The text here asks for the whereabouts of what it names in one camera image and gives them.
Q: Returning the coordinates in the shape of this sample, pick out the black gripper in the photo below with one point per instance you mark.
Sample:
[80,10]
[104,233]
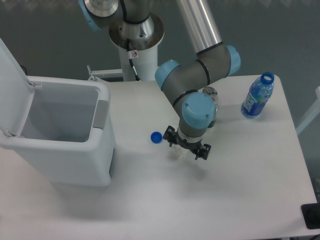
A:
[193,144]

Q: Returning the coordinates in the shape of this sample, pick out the white paper ball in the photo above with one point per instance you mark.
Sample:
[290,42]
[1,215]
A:
[179,152]

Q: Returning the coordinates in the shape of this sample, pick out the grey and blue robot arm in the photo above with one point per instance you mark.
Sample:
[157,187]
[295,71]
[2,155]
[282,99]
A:
[180,84]

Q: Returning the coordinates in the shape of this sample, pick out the blue bottle cap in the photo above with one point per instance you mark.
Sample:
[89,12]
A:
[156,137]

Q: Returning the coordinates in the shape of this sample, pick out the clear bottle green label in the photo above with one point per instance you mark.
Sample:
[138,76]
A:
[214,97]

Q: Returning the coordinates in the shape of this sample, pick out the red soda can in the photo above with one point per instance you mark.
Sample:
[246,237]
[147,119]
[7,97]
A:
[210,91]

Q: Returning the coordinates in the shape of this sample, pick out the blue plastic bottle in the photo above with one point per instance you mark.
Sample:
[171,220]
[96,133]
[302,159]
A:
[259,93]

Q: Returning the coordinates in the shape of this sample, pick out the white trash bin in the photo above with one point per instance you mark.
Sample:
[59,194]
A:
[62,127]

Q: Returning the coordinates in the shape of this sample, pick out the white chair part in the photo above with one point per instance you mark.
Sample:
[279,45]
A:
[312,112]

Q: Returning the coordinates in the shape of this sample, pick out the black device at edge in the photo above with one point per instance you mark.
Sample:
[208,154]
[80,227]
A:
[311,215]

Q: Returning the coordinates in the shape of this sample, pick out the white trash bin lid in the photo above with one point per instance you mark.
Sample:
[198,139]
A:
[12,85]

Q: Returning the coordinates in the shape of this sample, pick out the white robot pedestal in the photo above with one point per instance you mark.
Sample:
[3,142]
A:
[138,47]

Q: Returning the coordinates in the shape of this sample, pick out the white metal frame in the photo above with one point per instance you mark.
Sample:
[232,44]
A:
[108,75]

